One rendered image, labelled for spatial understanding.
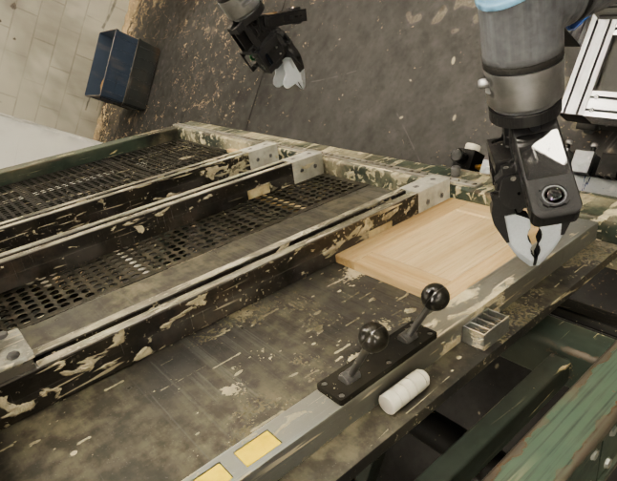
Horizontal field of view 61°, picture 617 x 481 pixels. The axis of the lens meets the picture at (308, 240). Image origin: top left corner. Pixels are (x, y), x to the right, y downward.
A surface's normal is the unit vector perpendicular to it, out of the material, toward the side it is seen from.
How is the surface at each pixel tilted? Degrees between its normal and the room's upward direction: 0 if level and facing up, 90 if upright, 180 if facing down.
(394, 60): 0
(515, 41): 49
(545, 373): 60
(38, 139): 90
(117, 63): 90
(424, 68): 0
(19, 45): 90
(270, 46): 90
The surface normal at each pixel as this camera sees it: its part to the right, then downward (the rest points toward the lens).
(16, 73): 0.63, 0.28
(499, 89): -0.79, 0.51
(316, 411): -0.11, -0.90
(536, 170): -0.29, -0.41
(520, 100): -0.42, 0.62
